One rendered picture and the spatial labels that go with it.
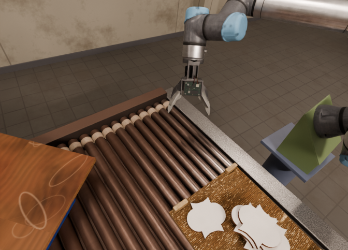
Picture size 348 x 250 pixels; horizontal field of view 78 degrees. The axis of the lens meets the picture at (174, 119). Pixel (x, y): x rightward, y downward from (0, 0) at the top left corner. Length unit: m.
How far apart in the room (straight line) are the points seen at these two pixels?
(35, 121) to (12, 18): 1.17
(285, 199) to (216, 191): 0.29
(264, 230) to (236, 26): 0.62
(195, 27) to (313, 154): 0.75
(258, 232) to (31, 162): 0.77
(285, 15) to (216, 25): 0.19
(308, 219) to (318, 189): 1.42
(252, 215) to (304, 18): 0.61
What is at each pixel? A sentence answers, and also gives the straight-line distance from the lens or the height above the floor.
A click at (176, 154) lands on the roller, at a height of 0.91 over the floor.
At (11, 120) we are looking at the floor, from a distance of 2.65.
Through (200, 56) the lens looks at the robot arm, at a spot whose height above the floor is 1.35.
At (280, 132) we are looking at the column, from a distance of 1.30.
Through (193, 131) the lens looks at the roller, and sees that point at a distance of 1.05.
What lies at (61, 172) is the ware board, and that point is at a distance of 0.81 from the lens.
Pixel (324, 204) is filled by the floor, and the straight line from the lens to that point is 2.37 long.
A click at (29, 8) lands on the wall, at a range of 3.04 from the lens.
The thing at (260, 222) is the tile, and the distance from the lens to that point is 0.82.
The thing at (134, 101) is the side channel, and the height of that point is 0.95.
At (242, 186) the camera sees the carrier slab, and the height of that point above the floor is 0.94.
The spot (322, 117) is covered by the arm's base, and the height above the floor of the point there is 1.13.
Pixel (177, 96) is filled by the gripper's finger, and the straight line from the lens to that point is 0.75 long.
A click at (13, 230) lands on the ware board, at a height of 1.04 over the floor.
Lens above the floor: 1.70
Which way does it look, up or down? 46 degrees down
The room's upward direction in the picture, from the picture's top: 9 degrees clockwise
